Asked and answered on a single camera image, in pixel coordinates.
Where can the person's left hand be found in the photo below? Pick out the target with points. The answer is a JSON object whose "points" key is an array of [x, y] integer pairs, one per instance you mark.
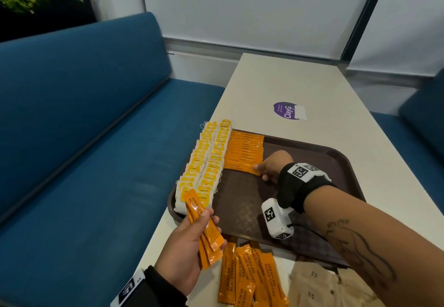
{"points": [[180, 251]]}

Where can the person's right hand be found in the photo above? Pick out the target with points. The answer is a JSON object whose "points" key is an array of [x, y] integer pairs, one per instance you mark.
{"points": [[275, 164]]}

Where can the person's left thumb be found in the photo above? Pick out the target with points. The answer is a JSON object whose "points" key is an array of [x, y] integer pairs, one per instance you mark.
{"points": [[208, 217]]}

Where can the person's right fingers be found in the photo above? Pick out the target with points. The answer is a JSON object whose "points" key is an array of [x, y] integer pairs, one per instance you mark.
{"points": [[265, 171]]}

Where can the orange coffee stick packet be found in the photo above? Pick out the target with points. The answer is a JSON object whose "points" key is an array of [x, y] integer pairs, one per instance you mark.
{"points": [[212, 251], [194, 204], [239, 168], [204, 260]]}

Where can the person's right forearm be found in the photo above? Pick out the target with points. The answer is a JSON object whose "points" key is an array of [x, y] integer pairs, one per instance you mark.
{"points": [[374, 244]]}

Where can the row of orange coffee sachets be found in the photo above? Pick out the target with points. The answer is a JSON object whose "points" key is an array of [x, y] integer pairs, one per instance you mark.
{"points": [[244, 147]]}

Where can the brown plastic tray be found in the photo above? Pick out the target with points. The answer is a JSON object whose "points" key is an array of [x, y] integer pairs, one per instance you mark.
{"points": [[242, 199]]}

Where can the white marker tracker block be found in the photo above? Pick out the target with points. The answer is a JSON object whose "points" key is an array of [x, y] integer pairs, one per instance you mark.
{"points": [[305, 171]]}

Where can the rows of yellow tea bags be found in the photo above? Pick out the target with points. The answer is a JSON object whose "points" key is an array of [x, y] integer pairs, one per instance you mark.
{"points": [[204, 164]]}

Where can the purple round sticker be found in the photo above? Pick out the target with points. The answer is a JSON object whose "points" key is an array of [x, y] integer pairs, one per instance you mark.
{"points": [[281, 111]]}

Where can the pile of orange coffee sachets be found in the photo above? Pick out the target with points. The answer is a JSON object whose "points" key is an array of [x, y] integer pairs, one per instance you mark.
{"points": [[244, 275]]}

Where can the white rectangular label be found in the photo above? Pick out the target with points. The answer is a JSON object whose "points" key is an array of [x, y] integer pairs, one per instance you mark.
{"points": [[300, 112]]}

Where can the white marker tracker plate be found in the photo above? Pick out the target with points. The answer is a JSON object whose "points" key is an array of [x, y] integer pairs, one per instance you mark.
{"points": [[127, 290]]}

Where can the beige paper packet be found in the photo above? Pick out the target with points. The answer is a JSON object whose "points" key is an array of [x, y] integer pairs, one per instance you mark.
{"points": [[312, 275], [353, 289], [308, 298]]}

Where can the white window sill ledge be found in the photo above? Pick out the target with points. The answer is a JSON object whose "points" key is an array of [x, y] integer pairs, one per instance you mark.
{"points": [[208, 45]]}

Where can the blue cushioned sofa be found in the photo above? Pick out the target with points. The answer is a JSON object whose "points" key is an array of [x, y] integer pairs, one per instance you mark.
{"points": [[416, 133]]}

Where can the wide white roller blind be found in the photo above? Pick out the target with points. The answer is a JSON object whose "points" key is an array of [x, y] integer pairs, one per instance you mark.
{"points": [[256, 8]]}

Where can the blue upholstered bench sofa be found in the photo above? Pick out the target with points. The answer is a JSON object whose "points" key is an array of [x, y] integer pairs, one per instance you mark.
{"points": [[79, 116]]}

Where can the narrow white roller blind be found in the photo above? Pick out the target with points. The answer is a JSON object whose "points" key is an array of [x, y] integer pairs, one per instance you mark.
{"points": [[409, 29]]}

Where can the dark planter box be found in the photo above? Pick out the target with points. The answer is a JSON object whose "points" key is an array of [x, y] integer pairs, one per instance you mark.
{"points": [[52, 19]]}

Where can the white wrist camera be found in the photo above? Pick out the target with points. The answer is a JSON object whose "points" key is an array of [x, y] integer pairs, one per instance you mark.
{"points": [[275, 218]]}

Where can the black window frame post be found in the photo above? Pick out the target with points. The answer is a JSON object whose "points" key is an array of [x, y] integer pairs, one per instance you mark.
{"points": [[364, 15]]}

